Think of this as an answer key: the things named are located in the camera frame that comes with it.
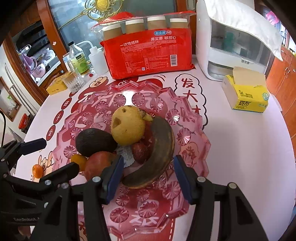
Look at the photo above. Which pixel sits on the clear glass tumbler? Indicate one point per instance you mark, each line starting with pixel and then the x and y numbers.
pixel 73 81

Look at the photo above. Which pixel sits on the yellow speckled pear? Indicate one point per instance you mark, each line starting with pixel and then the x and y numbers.
pixel 128 124

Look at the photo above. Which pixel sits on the white countertop appliance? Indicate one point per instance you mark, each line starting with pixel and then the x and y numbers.
pixel 220 48

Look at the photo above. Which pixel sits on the yellow tissue pack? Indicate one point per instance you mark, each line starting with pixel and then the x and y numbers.
pixel 246 90

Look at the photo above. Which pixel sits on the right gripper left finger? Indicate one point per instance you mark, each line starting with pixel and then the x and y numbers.
pixel 59 220

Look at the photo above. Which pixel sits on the small dark red fruit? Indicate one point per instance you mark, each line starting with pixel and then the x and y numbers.
pixel 140 152

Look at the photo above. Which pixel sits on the yellow tin box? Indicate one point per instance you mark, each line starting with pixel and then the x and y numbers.
pixel 57 85

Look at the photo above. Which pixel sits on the white squeeze bottle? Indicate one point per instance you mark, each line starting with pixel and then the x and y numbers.
pixel 98 61

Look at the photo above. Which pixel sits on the small white carton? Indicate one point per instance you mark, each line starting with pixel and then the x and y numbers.
pixel 66 58

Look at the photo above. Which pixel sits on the dark avocado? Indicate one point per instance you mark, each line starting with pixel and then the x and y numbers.
pixel 93 140

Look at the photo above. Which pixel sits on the green label plastic bottle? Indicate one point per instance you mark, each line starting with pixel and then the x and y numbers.
pixel 77 60

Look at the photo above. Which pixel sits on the red apple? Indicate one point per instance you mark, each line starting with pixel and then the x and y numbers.
pixel 96 163

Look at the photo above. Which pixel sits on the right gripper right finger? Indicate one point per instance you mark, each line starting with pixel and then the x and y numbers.
pixel 237 219

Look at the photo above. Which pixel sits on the mandarin orange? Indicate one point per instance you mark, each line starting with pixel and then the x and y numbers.
pixel 37 171

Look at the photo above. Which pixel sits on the small yellow orange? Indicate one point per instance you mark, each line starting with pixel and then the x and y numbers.
pixel 80 160

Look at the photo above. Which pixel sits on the gold door ornament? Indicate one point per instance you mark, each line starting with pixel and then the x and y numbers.
pixel 98 10

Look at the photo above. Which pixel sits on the overripe dark banana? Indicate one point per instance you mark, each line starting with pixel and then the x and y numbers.
pixel 161 156

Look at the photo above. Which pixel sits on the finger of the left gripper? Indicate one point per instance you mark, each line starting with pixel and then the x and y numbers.
pixel 14 186
pixel 12 151

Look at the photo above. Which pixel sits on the red paper cup package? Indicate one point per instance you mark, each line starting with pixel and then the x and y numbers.
pixel 141 45

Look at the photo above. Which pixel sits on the pink glass fruit bowl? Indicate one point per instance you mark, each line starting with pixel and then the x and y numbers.
pixel 152 209

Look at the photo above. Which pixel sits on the white towel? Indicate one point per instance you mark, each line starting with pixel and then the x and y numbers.
pixel 241 17

